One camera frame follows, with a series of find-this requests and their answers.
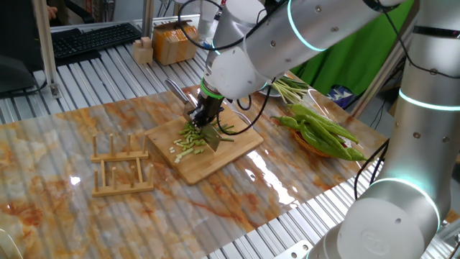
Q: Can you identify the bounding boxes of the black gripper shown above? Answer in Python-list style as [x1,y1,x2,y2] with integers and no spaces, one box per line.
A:
[187,96,226,127]

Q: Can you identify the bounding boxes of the steel cleaver knife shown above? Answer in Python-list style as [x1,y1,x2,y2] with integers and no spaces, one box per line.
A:
[164,78,223,153]

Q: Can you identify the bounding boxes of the uncut green garlic stalks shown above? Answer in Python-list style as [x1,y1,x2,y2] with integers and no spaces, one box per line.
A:
[215,124,235,143]

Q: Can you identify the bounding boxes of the bamboo cutting board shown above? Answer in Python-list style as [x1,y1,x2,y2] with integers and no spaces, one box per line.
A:
[144,104,265,186]

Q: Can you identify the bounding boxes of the bunch of green garlic stalks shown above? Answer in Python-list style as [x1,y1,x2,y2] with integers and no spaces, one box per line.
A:
[271,77,310,105]

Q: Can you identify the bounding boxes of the clear glass dish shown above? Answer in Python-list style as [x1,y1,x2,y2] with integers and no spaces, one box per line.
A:
[229,107,254,131]

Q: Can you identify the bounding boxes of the grey round plate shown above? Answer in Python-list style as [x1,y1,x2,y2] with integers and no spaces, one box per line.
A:
[260,88,285,98]

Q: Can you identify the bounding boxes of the taped cardboard box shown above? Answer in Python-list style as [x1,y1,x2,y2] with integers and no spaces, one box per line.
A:
[152,19,201,66]

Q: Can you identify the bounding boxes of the long green chili pepper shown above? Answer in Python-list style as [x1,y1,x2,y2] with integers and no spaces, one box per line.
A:
[294,114,354,162]
[270,114,302,131]
[298,119,348,160]
[344,146,369,163]
[286,103,359,145]

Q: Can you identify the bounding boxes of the wooden block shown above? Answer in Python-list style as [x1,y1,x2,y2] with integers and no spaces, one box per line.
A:
[132,36,155,65]

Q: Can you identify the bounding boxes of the wooden peg rack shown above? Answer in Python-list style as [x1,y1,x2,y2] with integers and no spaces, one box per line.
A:
[89,133,155,198]

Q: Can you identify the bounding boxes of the woven wicker basket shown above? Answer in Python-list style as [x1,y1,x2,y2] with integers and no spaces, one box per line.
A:
[289,127,349,159]

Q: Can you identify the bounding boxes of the white cylindrical object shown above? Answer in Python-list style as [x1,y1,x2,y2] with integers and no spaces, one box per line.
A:
[196,0,221,37]

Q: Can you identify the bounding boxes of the black computer keyboard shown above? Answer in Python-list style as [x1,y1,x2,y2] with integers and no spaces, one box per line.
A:
[52,22,143,60]

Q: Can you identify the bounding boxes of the blue patterned bag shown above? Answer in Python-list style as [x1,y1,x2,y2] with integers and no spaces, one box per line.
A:
[325,85,355,109]

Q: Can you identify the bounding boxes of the green cloth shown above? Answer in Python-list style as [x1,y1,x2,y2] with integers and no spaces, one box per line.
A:
[290,0,414,96]

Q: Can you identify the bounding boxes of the white metal mounting plate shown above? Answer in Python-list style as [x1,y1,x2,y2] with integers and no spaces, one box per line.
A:
[272,239,314,259]

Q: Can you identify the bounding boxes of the marble pattern table mat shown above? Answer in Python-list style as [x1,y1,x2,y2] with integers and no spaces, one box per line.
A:
[0,66,392,259]

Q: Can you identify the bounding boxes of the open brown cardboard box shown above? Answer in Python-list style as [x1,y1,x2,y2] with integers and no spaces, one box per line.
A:
[387,95,402,123]

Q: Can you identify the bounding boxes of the black computer monitor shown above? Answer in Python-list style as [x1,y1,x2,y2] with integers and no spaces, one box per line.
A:
[0,0,46,96]

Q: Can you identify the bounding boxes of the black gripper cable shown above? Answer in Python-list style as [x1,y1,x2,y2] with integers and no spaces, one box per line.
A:
[215,77,276,137]

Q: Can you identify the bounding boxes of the aluminium frame post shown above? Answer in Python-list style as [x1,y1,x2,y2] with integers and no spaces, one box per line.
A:
[350,21,418,119]
[31,0,61,99]
[142,0,155,39]

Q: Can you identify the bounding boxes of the black monitor cable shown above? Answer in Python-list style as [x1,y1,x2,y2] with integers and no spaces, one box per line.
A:
[0,79,50,99]

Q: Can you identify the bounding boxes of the black cable bundle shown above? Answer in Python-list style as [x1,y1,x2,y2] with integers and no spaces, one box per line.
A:
[354,138,391,201]

